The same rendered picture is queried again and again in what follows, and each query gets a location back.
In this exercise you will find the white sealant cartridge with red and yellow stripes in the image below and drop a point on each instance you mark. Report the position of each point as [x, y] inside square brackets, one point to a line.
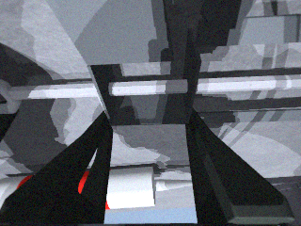
[133, 187]

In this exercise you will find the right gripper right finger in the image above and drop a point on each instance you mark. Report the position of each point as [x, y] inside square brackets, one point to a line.
[227, 191]

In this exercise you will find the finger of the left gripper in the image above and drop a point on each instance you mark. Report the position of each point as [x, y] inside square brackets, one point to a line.
[6, 121]

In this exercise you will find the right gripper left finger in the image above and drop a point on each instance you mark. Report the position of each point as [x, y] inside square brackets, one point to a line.
[52, 194]

